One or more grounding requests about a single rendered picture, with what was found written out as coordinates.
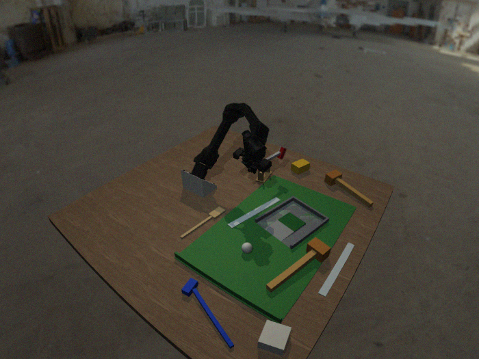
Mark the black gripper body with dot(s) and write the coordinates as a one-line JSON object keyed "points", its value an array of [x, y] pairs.
{"points": [[262, 165]]}

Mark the blue putter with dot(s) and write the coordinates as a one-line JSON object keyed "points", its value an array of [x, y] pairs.
{"points": [[188, 289]]}

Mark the green flat mat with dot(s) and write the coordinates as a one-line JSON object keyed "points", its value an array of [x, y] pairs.
{"points": [[219, 250]]}

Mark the grey flat bar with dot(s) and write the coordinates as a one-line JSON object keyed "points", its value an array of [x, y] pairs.
{"points": [[336, 270], [252, 213]]}

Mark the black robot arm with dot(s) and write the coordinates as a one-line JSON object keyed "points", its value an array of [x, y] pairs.
{"points": [[254, 141]]}

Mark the yellow block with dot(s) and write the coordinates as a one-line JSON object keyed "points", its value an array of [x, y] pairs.
{"points": [[300, 166]]}

